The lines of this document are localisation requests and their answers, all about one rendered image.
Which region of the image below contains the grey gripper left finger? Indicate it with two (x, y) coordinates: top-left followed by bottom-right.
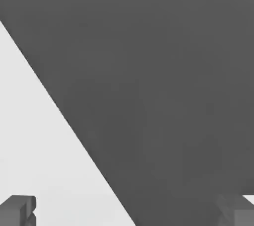
(0, 195), (37, 226)

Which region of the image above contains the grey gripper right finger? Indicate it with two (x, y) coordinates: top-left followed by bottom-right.
(216, 194), (254, 226)

